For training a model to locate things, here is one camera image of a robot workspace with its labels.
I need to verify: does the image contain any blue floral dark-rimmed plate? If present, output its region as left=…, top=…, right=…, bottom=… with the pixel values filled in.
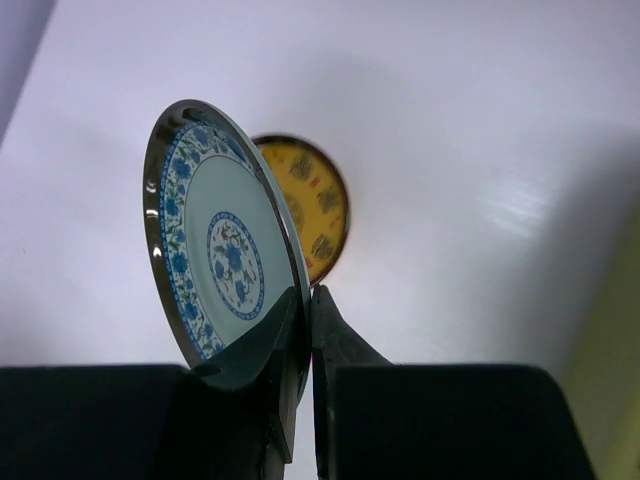
left=141, top=98, right=313, bottom=401

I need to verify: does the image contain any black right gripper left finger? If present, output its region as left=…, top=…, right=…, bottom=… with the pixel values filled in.
left=1, top=289, right=300, bottom=479

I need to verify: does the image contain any yellow brown patterned plate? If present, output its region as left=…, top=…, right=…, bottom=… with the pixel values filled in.
left=252, top=133, right=351, bottom=285

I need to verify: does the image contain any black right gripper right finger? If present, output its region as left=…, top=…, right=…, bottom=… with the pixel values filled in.
left=311, top=286, right=595, bottom=479

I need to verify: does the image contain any olive green dish rack tub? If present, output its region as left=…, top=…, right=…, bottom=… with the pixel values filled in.
left=563, top=212, right=639, bottom=479

